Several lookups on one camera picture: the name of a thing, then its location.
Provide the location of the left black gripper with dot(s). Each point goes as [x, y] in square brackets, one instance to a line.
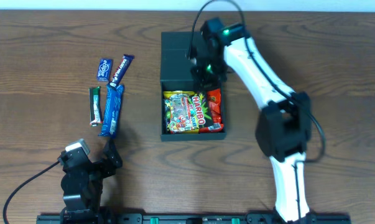
[113, 157]

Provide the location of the yellow Hacks candy bag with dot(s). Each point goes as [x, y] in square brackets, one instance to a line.
[178, 115]

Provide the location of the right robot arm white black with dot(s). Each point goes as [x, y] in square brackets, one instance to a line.
[283, 128]

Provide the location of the purple Dairy Milk bar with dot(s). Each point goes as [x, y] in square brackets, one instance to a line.
[121, 70]

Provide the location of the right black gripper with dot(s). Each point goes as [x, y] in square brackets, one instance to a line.
[206, 78]

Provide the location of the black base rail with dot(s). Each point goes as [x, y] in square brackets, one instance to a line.
[250, 218]

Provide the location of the blue Eclipse mint pack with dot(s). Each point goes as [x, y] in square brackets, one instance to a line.
[104, 70]

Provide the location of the green chocolate bar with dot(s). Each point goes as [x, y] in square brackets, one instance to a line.
[95, 109]

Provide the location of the black open gift box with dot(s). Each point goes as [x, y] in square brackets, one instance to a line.
[175, 74]

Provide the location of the red Hacks candy bag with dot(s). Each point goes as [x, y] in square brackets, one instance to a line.
[214, 100]

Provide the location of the blue Oreo cookie pack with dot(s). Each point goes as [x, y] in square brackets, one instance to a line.
[112, 111]

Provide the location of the Haribo gummy bag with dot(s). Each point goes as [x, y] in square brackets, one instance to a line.
[201, 115]

